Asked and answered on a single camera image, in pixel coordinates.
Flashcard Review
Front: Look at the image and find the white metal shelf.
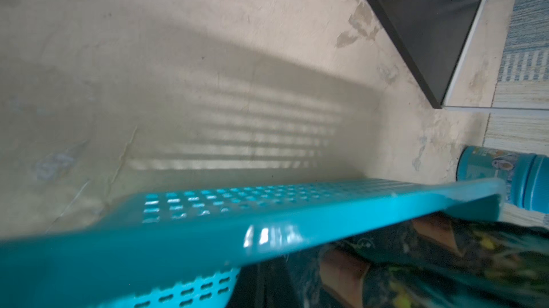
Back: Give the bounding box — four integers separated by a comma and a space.
366, 0, 548, 117

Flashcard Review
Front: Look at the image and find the teal round canister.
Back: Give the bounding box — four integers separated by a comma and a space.
456, 146, 548, 214

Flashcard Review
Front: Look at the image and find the dark green fertilizer bag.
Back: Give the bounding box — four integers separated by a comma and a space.
229, 213, 548, 307

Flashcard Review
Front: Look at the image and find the teal plastic basket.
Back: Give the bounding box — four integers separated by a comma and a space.
1, 179, 506, 307

